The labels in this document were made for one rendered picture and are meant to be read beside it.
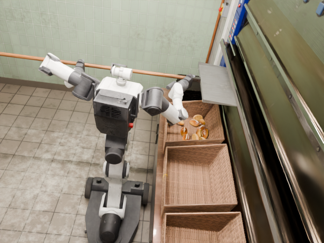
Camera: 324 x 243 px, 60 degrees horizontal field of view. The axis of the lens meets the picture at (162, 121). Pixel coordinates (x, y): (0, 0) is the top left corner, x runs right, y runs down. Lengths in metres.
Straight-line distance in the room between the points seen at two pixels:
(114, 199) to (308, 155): 1.57
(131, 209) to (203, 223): 0.78
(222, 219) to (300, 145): 0.82
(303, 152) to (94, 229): 1.73
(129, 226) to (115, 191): 0.33
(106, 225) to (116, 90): 1.09
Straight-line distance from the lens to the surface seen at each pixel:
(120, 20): 3.41
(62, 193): 2.91
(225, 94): 2.22
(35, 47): 3.87
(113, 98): 1.62
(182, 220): 1.98
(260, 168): 1.39
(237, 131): 2.18
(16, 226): 2.82
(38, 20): 3.69
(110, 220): 2.31
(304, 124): 1.38
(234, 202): 1.99
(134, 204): 2.61
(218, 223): 2.03
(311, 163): 1.33
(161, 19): 3.36
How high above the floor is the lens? 2.38
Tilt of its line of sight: 41 degrees down
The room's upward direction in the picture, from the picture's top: 10 degrees clockwise
